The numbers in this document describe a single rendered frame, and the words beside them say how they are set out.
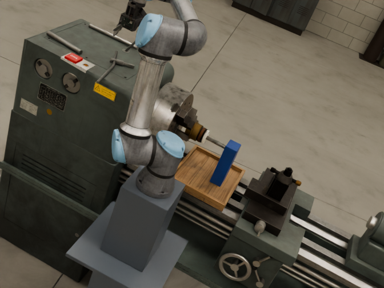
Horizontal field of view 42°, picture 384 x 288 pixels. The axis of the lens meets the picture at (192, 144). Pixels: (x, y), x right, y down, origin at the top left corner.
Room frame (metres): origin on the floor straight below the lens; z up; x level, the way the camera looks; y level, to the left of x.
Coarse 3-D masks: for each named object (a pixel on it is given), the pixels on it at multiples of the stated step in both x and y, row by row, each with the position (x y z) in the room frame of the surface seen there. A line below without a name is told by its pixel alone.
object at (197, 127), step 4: (196, 124) 2.07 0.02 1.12; (200, 124) 2.09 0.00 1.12; (192, 128) 2.04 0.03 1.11; (196, 128) 2.05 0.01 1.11; (200, 128) 2.05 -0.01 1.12; (204, 128) 2.07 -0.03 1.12; (188, 132) 2.05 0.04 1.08; (192, 132) 2.03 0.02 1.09; (196, 132) 2.04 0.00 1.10; (200, 132) 2.04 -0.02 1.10; (204, 132) 2.05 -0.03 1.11; (192, 136) 2.03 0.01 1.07; (196, 136) 2.03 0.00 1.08; (200, 136) 2.03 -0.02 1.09; (196, 140) 2.06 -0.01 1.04; (200, 140) 2.03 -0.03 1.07
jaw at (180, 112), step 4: (176, 104) 2.02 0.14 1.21; (172, 108) 2.00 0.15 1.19; (176, 108) 2.00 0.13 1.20; (180, 108) 2.02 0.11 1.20; (172, 112) 1.98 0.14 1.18; (176, 112) 1.99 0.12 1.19; (180, 112) 2.00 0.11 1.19; (184, 112) 2.01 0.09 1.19; (176, 116) 2.01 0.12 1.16; (180, 116) 1.99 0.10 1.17; (184, 116) 1.99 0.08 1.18; (188, 116) 2.04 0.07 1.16; (180, 120) 2.01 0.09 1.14; (184, 120) 2.01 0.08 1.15; (188, 120) 2.02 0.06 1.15; (180, 124) 2.04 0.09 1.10; (184, 124) 2.02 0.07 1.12; (188, 124) 2.02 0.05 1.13; (192, 124) 2.04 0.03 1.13; (188, 128) 2.04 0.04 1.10
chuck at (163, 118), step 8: (176, 88) 2.11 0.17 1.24; (168, 96) 2.04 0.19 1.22; (176, 96) 2.05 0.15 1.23; (184, 96) 2.07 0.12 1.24; (192, 96) 2.17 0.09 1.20; (160, 104) 1.99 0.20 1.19; (168, 104) 2.00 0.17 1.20; (184, 104) 2.07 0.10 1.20; (192, 104) 2.23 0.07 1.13; (160, 112) 1.97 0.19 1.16; (168, 112) 1.97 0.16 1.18; (152, 120) 1.95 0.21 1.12; (160, 120) 1.95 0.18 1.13; (168, 120) 1.95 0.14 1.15; (176, 120) 2.03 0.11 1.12; (152, 128) 1.95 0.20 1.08; (160, 128) 1.94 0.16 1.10; (168, 128) 1.94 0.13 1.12; (176, 128) 2.11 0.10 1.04
